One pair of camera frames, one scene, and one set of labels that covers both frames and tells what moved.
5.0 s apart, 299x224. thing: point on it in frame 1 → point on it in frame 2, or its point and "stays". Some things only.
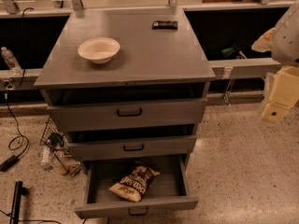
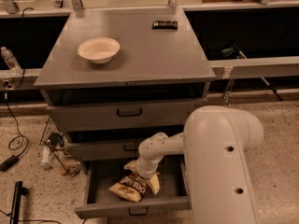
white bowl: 99,49 stays
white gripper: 286,41 → 146,171
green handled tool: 233,50 stays
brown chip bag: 135,184 stays
